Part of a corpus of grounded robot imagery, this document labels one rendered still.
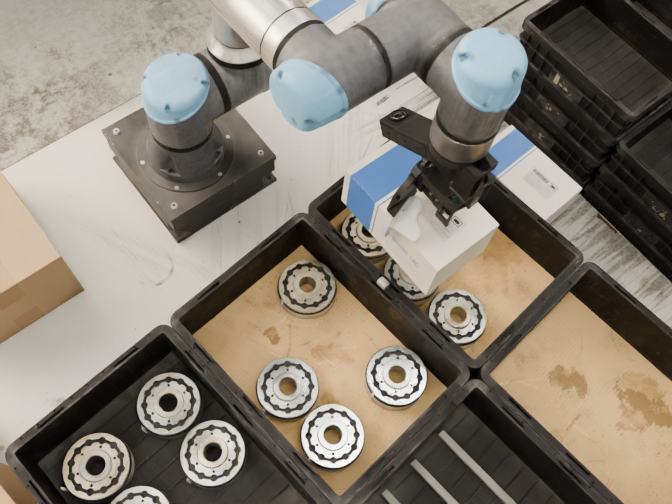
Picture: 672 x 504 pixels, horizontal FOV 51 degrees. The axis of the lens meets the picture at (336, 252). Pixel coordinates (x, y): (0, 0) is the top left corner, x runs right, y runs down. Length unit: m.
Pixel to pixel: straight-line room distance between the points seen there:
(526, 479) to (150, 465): 0.61
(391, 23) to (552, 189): 0.80
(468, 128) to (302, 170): 0.79
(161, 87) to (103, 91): 1.35
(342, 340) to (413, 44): 0.62
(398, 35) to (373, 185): 0.31
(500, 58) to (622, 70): 1.45
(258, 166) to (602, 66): 1.12
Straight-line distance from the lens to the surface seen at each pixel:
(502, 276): 1.33
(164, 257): 1.45
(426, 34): 0.78
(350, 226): 1.28
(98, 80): 2.63
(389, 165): 1.03
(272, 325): 1.24
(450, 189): 0.90
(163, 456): 1.20
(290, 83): 0.71
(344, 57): 0.73
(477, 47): 0.74
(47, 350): 1.43
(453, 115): 0.78
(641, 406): 1.34
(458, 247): 0.99
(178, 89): 1.24
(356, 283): 1.21
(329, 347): 1.23
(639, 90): 2.16
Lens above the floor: 2.00
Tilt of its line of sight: 65 degrees down
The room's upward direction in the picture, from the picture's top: 9 degrees clockwise
